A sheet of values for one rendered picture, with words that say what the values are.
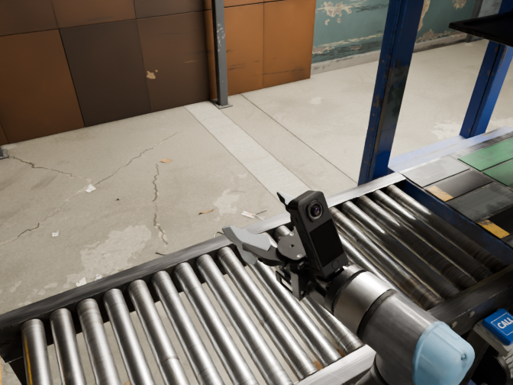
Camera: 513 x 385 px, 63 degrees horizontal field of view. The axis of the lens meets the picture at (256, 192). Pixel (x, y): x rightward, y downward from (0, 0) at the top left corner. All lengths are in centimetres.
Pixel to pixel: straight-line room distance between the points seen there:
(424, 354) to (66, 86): 345
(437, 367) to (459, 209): 104
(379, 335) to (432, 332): 6
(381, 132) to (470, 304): 73
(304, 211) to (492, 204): 112
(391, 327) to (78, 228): 236
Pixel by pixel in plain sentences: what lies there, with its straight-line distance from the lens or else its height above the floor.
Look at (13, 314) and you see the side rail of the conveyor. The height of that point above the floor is 80.
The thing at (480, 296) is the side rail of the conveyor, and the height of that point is 80.
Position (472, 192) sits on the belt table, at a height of 80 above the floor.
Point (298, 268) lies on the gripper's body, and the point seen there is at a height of 123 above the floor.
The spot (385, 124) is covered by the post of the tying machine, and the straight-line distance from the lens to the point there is 165.
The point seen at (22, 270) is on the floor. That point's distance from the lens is 258.
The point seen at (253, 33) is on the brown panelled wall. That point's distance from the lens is 411.
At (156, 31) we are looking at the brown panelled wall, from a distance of 375.
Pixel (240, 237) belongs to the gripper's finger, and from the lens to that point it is 61.
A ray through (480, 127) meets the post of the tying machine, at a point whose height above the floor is 77.
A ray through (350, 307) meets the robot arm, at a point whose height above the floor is 124.
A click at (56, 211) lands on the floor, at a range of 291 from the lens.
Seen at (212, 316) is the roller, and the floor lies 80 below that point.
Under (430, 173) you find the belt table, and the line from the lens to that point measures 166.
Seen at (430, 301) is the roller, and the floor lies 80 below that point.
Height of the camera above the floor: 165
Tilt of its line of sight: 36 degrees down
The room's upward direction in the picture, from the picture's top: straight up
